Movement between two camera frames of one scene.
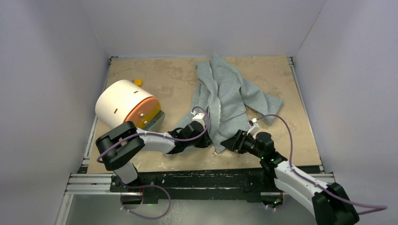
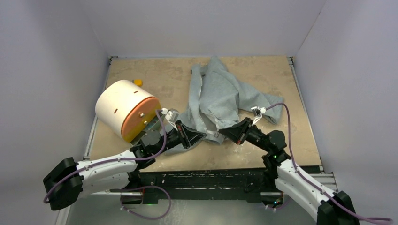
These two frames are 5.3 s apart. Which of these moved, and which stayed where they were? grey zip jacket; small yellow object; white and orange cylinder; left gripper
Moved: left gripper
Stayed: white and orange cylinder; small yellow object; grey zip jacket
